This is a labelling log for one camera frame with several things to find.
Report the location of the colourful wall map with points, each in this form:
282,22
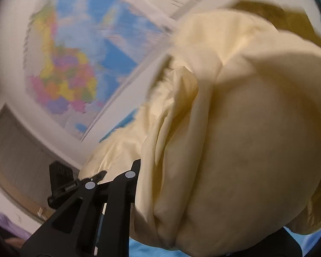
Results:
79,53

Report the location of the grey wardrobe door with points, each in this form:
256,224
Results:
24,167

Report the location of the blue bed sheet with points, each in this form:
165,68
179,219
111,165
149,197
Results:
128,119

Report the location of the cream yellow large garment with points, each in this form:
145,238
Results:
229,138

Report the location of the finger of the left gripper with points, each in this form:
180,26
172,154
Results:
96,177

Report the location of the mustard yellow garment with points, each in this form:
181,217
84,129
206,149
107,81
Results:
294,21

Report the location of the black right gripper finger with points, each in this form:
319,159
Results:
95,221

